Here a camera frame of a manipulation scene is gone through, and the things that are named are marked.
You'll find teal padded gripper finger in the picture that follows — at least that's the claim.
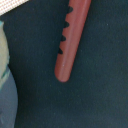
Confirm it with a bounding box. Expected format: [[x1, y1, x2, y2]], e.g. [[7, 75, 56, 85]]
[[0, 21, 10, 84]]

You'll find dark grey toy pot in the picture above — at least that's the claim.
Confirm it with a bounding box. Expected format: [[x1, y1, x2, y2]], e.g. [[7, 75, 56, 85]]
[[0, 70, 18, 128]]

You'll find reddish brown toy sausage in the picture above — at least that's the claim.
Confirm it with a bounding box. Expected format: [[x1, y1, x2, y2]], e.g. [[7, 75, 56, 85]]
[[55, 0, 91, 82]]

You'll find beige woven placemat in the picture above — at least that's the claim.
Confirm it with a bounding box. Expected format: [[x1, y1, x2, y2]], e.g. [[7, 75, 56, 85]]
[[0, 0, 29, 16]]

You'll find black tablecloth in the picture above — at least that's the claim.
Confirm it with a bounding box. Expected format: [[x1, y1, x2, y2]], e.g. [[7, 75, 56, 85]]
[[0, 0, 128, 128]]

